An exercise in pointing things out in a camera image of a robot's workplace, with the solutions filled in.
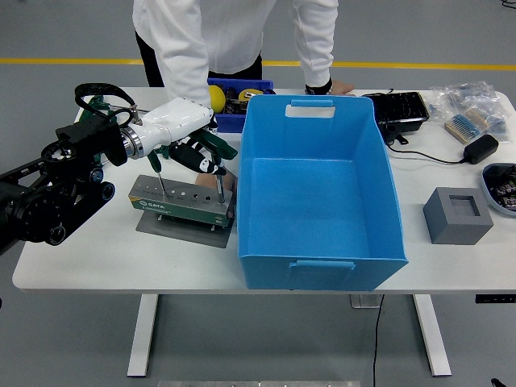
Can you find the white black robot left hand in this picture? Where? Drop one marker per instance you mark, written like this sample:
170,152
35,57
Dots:
173,119

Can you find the yellow lemon-shaped ball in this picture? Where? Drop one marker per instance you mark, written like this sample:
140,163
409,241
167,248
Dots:
217,98

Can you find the person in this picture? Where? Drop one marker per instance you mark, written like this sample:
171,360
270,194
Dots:
234,32

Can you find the metal bracket under table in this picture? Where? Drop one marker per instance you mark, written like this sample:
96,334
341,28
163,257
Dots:
363,301

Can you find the green silver wrench holder stand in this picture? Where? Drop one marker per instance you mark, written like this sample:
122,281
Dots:
177,207

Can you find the person's right forearm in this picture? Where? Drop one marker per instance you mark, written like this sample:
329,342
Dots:
183,80

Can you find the dark small parts in bowl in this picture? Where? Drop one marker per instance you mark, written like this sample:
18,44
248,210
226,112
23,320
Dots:
504,187

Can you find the black power adapter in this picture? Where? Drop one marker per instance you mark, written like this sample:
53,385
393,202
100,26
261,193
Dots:
481,149

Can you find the light blue bowl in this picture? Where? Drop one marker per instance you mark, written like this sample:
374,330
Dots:
489,197

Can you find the taped resistor strip bundle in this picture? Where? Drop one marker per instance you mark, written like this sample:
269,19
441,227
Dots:
465,125

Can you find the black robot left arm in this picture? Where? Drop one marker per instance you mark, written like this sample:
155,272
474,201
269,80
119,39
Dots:
60,193

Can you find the black plastic tray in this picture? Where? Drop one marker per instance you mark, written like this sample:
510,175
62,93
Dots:
399,109

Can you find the dark metal parts in bin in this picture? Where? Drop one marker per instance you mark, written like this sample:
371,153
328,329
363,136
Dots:
235,105

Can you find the person's left forearm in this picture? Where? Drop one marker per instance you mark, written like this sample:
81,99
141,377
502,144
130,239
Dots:
316,60

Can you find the large light blue plastic box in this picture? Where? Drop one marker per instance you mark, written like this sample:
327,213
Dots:
306,201

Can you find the yellow tape measure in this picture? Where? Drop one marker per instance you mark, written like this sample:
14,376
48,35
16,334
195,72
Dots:
248,94

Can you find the grey cube with square recess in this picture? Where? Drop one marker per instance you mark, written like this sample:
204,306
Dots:
447,225

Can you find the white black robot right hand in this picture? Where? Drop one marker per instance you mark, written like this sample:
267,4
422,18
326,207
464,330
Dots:
496,383

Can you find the person's right hand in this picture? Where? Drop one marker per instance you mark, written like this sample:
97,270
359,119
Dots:
205,181

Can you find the small dark blue parts bin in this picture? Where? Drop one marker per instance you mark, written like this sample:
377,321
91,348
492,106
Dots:
230,123

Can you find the black wristband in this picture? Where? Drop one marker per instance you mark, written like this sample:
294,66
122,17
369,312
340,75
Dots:
318,89

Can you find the person's left hand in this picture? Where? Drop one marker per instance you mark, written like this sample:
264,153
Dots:
342,88

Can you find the white table leg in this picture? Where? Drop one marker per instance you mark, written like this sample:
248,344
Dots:
143,334
433,334

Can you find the clear bags of blue resistors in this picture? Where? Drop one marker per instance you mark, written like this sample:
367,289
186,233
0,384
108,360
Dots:
471,94

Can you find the black table control panel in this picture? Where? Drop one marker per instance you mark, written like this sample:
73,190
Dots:
496,299

